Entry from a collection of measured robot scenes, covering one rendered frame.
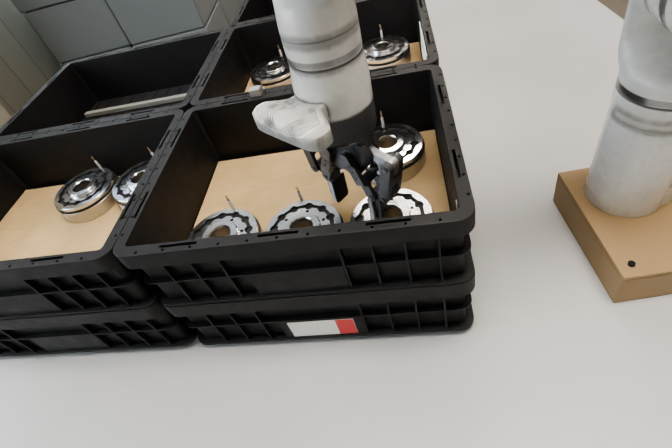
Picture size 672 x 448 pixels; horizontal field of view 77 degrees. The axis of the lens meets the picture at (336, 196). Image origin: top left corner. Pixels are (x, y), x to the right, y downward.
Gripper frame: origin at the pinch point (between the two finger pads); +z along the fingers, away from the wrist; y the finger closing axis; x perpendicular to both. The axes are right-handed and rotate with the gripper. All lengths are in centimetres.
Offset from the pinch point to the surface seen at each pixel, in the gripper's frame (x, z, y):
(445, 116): -12.7, -5.3, -4.6
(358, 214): 0.8, 2.0, -0.4
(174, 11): -82, 34, 199
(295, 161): -5.0, 5.4, 18.2
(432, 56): -24.7, -5.3, 4.7
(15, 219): 30, 7, 55
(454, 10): -85, 17, 36
